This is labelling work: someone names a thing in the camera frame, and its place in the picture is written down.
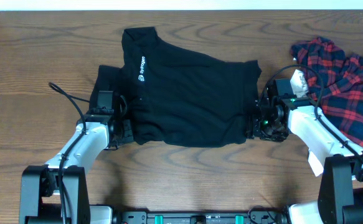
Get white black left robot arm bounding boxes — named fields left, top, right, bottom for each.
left=19, top=91, right=133, bottom=223

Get black polo shirt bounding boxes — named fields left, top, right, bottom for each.
left=90, top=27, right=261, bottom=147

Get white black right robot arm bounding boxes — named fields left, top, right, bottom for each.
left=247, top=95, right=363, bottom=224

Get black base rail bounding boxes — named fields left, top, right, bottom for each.
left=110, top=205, right=290, bottom=224

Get red navy plaid shirt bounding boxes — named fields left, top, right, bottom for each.
left=290, top=37, right=363, bottom=148

